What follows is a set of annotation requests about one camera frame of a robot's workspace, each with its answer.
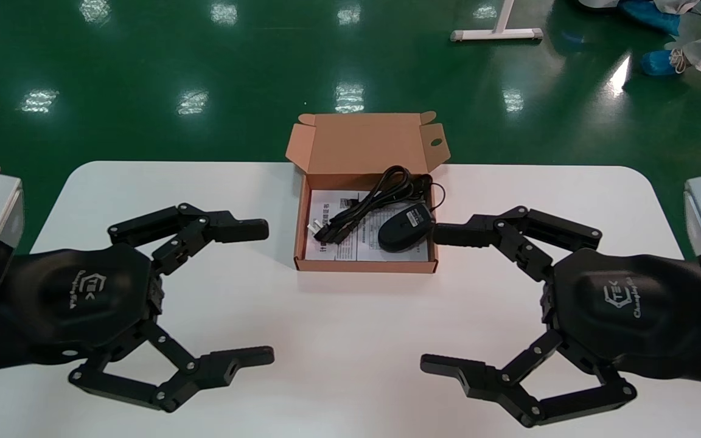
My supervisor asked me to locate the black power cable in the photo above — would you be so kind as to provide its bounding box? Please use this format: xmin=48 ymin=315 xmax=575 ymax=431
xmin=308 ymin=165 xmax=433 ymax=245

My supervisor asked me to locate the white metal stand foot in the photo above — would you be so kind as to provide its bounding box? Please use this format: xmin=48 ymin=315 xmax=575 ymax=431
xmin=450 ymin=0 xmax=544 ymax=43

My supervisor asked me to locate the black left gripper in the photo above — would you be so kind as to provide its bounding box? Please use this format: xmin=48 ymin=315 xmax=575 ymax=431
xmin=13 ymin=203 xmax=275 ymax=413

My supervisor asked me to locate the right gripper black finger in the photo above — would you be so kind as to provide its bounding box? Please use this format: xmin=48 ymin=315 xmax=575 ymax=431
xmin=434 ymin=206 xmax=602 ymax=280

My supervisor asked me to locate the white printed instruction sheet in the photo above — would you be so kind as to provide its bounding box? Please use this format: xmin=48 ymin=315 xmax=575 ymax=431
xmin=305 ymin=189 xmax=430 ymax=262

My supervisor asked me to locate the black wired computer mouse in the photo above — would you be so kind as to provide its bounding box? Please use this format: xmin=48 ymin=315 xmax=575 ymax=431
xmin=377 ymin=173 xmax=447 ymax=253

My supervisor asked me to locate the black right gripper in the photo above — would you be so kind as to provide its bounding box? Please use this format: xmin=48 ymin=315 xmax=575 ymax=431
xmin=422 ymin=246 xmax=701 ymax=426

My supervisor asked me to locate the brown cardboard storage box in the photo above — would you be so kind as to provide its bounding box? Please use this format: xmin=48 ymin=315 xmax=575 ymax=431
xmin=285 ymin=111 xmax=450 ymax=273

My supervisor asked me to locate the blue shoe cover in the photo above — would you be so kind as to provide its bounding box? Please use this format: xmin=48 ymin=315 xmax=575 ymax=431
xmin=620 ymin=0 xmax=684 ymax=34
xmin=641 ymin=49 xmax=687 ymax=76

